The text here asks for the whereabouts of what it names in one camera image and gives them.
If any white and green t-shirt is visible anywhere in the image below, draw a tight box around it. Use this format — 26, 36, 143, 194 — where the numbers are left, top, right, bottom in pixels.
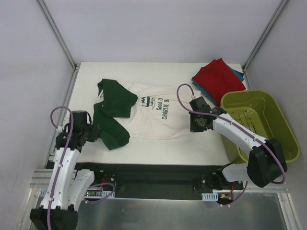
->
93, 79, 201, 150

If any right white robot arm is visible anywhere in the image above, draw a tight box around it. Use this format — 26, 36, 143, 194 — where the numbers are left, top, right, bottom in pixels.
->
189, 96, 287, 189

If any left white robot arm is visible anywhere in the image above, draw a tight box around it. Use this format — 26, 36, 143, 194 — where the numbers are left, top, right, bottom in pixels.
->
30, 110, 102, 230

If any folded red t-shirt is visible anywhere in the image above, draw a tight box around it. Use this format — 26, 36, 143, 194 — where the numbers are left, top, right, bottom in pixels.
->
191, 58, 246, 106

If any olive green plastic bin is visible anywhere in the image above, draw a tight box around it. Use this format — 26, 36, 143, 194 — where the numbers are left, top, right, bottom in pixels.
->
221, 90, 300, 163

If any folded blue t-shirt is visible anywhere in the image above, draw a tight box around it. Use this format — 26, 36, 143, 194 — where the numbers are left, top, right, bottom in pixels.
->
192, 66, 244, 106

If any left aluminium frame post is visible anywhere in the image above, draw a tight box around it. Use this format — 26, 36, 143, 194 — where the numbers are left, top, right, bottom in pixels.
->
35, 0, 81, 70

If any aluminium frame post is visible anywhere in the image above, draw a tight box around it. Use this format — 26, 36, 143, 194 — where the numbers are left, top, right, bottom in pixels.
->
241, 0, 291, 71
35, 0, 81, 70

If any aluminium front rail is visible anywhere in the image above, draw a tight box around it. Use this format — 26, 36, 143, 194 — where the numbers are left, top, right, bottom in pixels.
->
30, 169, 290, 193

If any left white cable duct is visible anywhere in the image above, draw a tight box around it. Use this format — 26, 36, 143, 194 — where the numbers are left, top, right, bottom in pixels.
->
38, 188, 115, 199

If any white cable duct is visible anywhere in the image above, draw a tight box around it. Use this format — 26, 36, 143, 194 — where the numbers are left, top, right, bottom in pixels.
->
201, 192, 219, 202
38, 188, 115, 199

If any right white cable duct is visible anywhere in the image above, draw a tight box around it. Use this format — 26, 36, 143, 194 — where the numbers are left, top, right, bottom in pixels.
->
201, 192, 219, 202

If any right aluminium frame post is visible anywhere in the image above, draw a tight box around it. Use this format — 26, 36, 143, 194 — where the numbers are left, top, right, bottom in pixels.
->
241, 0, 291, 71

